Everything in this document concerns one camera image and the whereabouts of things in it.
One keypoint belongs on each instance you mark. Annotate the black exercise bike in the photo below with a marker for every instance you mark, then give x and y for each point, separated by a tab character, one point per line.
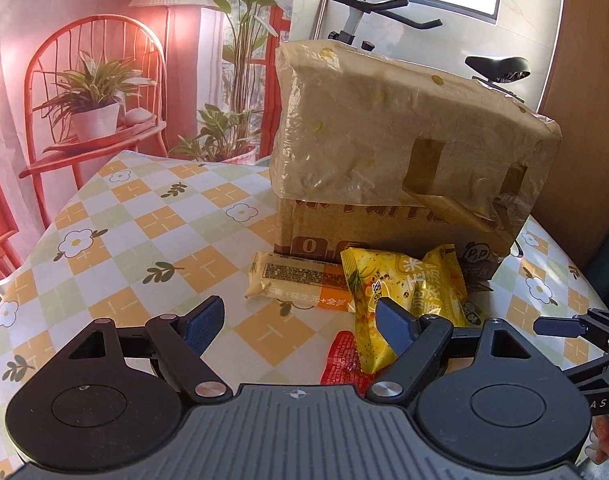
499	67

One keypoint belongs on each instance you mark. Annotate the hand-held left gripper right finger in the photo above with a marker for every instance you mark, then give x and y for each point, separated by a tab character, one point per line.
392	325

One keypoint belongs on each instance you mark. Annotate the red snack packet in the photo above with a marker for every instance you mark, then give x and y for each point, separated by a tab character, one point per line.
342	360

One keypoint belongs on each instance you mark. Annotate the plastic-lined cardboard box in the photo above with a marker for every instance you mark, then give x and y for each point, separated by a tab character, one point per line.
394	150

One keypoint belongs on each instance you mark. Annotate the yellow snack packet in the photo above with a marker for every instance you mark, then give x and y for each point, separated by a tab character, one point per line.
389	280

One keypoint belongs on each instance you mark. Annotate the pole with white cloth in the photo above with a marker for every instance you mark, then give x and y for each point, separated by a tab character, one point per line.
323	15

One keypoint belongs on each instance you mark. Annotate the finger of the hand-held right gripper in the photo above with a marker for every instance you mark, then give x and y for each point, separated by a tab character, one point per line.
557	326
587	370

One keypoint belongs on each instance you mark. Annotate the wooden board panel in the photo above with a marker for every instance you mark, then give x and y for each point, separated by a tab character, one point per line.
589	60

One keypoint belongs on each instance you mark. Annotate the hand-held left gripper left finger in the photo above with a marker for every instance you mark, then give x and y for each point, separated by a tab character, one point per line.
204	325

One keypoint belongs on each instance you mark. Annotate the checkered floral tablecloth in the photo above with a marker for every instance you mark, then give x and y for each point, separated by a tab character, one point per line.
149	240

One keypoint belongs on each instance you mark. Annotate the printed room backdrop cloth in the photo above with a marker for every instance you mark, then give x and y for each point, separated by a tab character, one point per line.
134	60

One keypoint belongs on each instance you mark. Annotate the orange and cream snack packet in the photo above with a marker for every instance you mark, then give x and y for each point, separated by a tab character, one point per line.
294	280

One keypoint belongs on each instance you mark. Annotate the person's right hand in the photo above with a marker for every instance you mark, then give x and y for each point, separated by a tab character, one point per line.
603	442

